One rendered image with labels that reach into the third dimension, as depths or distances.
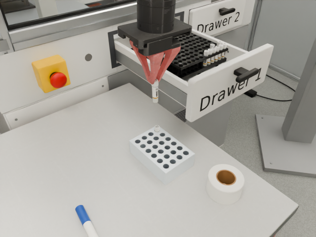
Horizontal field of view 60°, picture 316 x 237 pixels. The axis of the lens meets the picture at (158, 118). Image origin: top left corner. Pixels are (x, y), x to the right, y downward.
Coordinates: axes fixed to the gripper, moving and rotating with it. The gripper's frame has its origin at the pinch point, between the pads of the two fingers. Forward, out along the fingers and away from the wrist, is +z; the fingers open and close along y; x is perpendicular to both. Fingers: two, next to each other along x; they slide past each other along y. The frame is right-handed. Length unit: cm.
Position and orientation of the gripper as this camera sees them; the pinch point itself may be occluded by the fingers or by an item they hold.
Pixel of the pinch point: (153, 77)
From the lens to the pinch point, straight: 48.6
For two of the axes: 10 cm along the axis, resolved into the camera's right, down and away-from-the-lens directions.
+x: 6.1, 5.2, -6.0
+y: -7.9, 3.6, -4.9
